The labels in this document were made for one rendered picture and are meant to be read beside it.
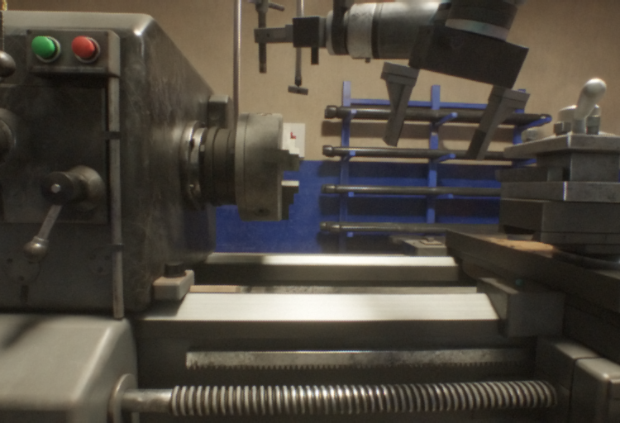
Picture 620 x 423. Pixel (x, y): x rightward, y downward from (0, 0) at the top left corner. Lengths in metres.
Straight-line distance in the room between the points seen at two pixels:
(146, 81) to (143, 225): 0.23
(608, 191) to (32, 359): 0.86
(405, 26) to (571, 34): 4.75
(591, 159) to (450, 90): 3.70
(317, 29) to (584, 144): 0.45
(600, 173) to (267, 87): 3.55
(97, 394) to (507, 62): 0.69
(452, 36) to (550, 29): 4.75
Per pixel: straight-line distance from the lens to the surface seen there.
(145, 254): 0.60
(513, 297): 0.68
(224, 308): 0.62
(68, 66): 0.62
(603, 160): 0.71
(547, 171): 0.66
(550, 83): 5.01
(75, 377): 0.57
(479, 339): 0.72
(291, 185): 0.79
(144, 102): 0.60
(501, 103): 0.53
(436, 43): 0.46
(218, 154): 0.73
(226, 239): 3.91
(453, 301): 0.68
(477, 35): 0.48
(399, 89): 0.47
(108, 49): 0.60
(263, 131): 0.70
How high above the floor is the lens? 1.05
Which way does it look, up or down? 4 degrees down
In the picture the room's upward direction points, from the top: 1 degrees clockwise
